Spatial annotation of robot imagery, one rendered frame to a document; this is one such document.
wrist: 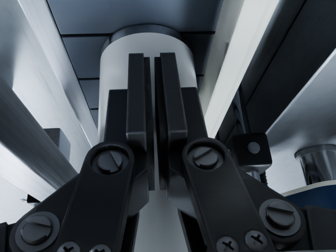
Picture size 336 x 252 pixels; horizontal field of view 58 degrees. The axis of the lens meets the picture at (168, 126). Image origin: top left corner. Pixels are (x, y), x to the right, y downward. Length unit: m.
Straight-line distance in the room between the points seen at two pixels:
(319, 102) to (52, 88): 0.23
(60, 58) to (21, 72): 0.11
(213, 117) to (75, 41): 0.08
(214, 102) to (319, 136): 0.20
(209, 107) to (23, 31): 0.15
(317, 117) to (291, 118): 0.02
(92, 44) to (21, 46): 0.10
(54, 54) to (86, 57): 0.02
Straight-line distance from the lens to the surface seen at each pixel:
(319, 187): 0.36
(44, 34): 0.17
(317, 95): 0.25
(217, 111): 0.16
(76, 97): 0.22
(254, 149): 0.25
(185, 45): 0.16
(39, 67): 0.28
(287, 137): 0.32
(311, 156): 0.37
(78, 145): 0.43
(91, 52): 0.17
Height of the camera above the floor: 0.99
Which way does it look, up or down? 25 degrees down
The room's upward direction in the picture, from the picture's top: 176 degrees clockwise
